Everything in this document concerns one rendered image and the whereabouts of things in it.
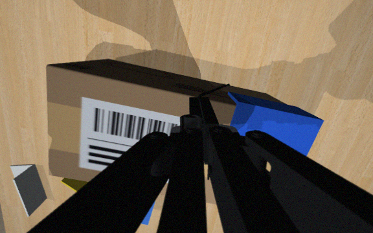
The blue rectangular block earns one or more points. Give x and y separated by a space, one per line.
147 218

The brown cardboard box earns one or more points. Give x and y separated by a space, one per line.
98 109

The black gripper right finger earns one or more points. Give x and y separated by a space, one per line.
298 195

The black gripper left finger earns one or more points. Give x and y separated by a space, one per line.
118 199

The yellow l-shaped bracket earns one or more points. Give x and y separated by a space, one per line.
73 184

